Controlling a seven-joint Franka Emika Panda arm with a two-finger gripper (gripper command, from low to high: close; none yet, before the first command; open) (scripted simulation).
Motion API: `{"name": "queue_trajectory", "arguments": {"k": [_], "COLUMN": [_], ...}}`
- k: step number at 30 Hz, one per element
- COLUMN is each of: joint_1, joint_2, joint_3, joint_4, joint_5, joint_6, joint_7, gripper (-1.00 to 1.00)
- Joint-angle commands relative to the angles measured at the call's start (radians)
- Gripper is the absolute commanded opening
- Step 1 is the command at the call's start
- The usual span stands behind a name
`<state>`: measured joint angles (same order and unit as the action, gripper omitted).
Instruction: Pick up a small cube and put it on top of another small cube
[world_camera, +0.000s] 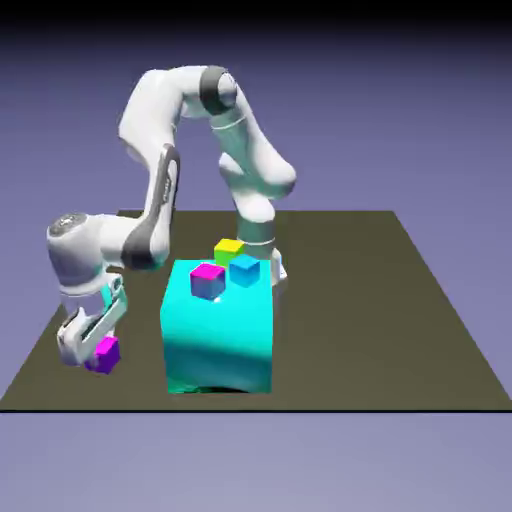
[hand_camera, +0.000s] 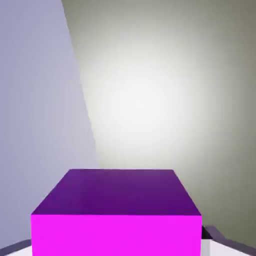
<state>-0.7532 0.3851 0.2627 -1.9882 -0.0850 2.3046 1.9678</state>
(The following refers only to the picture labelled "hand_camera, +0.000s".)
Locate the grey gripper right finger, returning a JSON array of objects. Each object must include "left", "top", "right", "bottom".
[{"left": 201, "top": 224, "right": 256, "bottom": 256}]

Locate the small magenta cube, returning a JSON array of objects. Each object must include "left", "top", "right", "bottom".
[{"left": 30, "top": 168, "right": 202, "bottom": 256}]

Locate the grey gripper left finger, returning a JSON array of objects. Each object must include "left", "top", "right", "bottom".
[{"left": 0, "top": 239, "right": 32, "bottom": 256}]

